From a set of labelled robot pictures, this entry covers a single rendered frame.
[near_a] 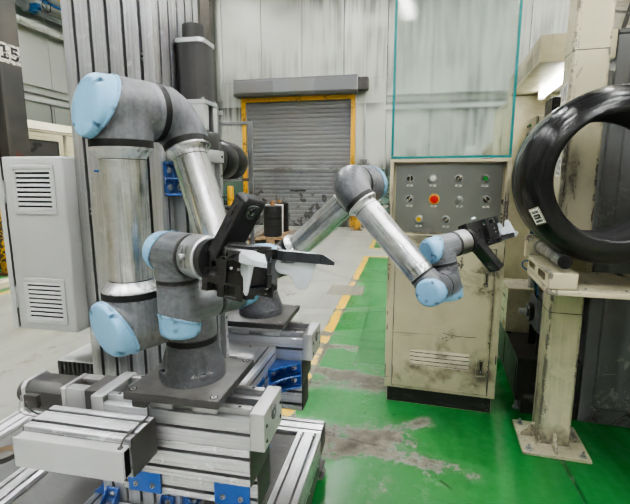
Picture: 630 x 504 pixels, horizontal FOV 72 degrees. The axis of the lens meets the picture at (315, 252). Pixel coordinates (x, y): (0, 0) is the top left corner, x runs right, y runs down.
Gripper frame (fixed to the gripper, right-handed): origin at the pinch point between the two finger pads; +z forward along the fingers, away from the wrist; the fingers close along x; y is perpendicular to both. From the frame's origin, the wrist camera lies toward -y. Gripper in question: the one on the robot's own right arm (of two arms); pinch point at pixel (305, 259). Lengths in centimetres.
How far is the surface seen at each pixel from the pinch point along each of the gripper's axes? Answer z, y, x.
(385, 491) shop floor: -32, 93, -101
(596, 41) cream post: 15, -82, -146
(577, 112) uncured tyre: 16, -47, -110
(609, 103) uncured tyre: 24, -50, -113
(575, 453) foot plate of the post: 23, 83, -169
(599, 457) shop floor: 31, 83, -174
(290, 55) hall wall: -676, -403, -740
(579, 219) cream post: 15, -16, -155
